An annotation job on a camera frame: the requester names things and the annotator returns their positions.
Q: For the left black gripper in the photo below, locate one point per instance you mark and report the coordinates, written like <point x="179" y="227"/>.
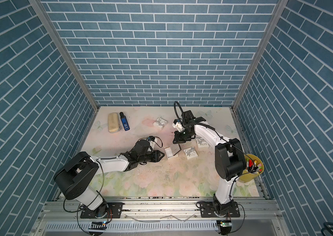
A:
<point x="155" y="154"/>

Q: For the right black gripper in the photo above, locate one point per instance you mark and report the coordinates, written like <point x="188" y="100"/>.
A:
<point x="178" y="138"/>

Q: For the white jewelry box base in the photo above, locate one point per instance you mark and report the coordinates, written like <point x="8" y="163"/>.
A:
<point x="169" y="154"/>

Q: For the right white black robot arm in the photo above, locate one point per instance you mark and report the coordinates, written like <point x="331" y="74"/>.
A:
<point x="229" y="156"/>

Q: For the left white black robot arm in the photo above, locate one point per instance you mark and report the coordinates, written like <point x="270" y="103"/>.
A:
<point x="74" y="178"/>

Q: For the beige zippered pencil case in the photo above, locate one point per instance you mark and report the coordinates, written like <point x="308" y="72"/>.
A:
<point x="113" y="123"/>

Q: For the yellow pen cup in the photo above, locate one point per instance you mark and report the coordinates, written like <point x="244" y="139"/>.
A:
<point x="254" y="168"/>

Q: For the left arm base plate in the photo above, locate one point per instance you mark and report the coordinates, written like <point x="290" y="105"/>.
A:
<point x="105" y="210"/>

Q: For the aluminium front rail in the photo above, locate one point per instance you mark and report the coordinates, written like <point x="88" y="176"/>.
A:
<point x="163" y="217"/>

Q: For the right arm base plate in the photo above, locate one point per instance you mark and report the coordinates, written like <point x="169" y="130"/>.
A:
<point x="213" y="209"/>

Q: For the aluminium corner post right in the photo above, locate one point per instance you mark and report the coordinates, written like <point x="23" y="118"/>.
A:
<point x="280" y="6"/>

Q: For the aluminium corner post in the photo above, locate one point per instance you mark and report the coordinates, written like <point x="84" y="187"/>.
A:
<point x="51" y="30"/>
<point x="280" y="6"/>

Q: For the aluminium corner post left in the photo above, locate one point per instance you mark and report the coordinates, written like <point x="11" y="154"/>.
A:
<point x="51" y="30"/>

